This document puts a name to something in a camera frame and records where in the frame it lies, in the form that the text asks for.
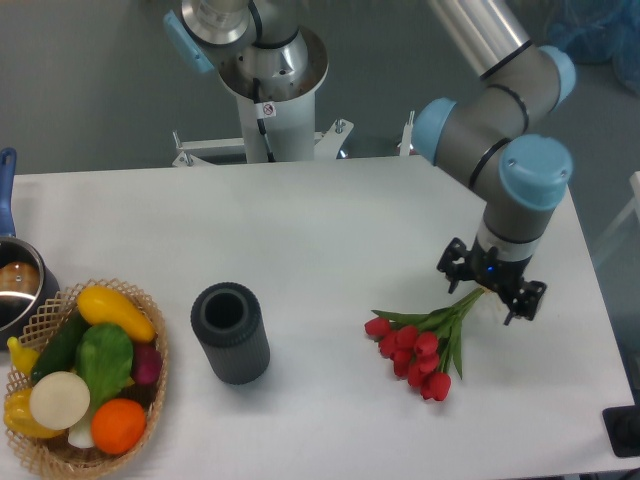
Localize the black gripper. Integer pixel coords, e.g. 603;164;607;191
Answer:
436;237;547;326

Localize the red tulip bouquet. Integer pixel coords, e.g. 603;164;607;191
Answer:
364;288;485;402

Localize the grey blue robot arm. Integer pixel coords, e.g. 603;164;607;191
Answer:
163;1;576;320

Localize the black device at table edge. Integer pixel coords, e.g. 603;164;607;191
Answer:
602;405;639;458

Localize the blue plastic bag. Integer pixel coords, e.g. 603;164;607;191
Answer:
544;1;639;94

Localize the dark grey ribbed vase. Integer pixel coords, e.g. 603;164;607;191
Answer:
190;282;270;385

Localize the purple red onion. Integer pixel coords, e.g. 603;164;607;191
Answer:
131;343;162;385

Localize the yellow squash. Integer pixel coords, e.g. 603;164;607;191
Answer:
76;285;156;343

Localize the green lettuce leaf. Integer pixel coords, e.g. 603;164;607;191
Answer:
75;323;133;414

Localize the orange fruit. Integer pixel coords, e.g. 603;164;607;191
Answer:
91;398;146;455

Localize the woven wicker basket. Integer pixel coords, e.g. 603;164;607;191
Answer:
4;279;169;479

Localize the dark green cucumber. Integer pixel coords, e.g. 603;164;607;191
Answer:
30;311;90;384

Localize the yellow bell pepper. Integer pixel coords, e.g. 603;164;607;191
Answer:
4;388;65;439

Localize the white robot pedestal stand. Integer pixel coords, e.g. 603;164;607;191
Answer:
166;20;354;167

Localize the black cable on pedestal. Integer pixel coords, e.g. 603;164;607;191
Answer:
251;77;276;164

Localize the blue handled saucepan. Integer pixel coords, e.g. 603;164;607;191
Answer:
1;147;59;352

